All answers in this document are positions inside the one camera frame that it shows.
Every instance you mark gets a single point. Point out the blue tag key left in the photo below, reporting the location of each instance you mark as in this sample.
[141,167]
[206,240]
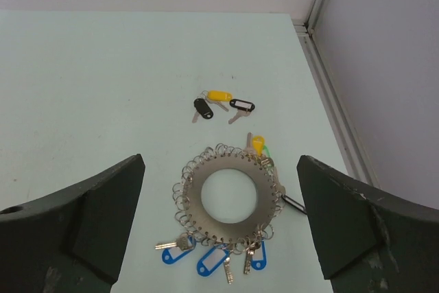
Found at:
[177,249]

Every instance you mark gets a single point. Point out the blue tag key right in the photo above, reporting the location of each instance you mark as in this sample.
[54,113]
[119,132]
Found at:
[255,258]

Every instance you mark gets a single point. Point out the black solid tag key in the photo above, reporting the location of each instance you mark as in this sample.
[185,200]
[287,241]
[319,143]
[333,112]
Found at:
[201,109]

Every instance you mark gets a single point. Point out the metal disc keyring organizer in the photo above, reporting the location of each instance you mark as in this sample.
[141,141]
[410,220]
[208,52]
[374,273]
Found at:
[229,196]

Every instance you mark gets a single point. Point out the blue tag key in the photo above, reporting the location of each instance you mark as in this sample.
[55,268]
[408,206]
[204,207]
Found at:
[177,249]
[217,256]
[255,258]

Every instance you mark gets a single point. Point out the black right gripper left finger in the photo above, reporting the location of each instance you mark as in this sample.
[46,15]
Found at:
[75,239]

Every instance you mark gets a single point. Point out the blue tag key middle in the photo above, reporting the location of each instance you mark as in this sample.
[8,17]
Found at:
[217,256]

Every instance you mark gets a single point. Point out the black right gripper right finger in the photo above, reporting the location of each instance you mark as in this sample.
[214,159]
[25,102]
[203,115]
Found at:
[368,240]

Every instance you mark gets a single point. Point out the aluminium frame post right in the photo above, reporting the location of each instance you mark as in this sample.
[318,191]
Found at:
[353,152]

